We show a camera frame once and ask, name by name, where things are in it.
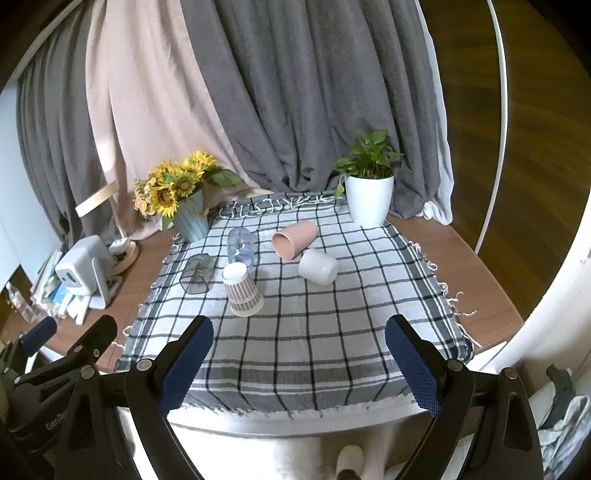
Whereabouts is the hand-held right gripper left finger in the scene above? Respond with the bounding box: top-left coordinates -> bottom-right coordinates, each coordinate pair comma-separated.
55,315 -> 214,480

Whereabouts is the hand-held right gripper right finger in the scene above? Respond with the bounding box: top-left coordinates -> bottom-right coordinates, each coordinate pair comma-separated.
385,315 -> 544,480

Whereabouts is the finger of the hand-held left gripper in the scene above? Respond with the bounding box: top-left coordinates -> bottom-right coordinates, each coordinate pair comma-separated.
0,316 -> 59,370
11,315 -> 117,393

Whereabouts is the dark glass cup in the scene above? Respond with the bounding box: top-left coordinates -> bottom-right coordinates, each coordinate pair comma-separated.
179,254 -> 214,295

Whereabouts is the checked paper cup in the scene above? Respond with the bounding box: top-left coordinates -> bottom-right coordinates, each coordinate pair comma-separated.
222,263 -> 265,317

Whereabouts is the white cup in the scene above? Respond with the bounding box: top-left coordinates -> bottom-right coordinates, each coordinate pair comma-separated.
298,248 -> 339,287

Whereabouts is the pink cup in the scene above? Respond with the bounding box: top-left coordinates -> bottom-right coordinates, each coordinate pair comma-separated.
271,220 -> 318,260

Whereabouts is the stack of books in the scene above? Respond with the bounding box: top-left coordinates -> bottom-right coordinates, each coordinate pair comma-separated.
30,249 -> 63,315

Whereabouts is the white boxy device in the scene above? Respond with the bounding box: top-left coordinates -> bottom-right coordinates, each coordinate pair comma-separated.
55,235 -> 123,309

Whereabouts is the round wooden tray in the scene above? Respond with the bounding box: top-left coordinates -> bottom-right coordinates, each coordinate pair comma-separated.
108,240 -> 140,276

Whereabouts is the checked grey white tablecloth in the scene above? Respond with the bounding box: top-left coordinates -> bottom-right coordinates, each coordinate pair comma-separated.
115,189 -> 481,421

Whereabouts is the clear plastic bottle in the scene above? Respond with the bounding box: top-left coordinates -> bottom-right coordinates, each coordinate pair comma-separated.
227,227 -> 256,268

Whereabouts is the ribbed blue-green vase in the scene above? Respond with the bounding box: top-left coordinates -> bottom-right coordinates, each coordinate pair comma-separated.
172,189 -> 211,243

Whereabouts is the pile of clothes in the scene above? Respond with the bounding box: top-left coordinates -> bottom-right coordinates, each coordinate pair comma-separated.
531,364 -> 591,472

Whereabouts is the sunflower bouquet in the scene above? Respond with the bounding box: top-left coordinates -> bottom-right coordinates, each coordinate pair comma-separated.
133,150 -> 243,232

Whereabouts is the white plant pot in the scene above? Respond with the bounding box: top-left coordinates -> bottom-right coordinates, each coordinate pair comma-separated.
345,173 -> 395,227

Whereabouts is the white sheer curtain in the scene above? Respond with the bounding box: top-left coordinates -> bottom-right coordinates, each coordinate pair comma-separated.
422,41 -> 456,227

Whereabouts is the grey curtain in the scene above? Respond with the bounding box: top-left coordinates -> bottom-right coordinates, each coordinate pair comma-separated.
16,28 -> 121,250
198,0 -> 455,222

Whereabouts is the green leafy plant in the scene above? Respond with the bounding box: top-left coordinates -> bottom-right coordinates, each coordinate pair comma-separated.
333,129 -> 411,199

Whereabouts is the pink curtain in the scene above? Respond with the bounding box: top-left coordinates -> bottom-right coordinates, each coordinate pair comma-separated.
85,0 -> 273,241

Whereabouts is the white curved hoop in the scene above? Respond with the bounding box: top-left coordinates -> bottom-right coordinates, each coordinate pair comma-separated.
475,0 -> 509,256

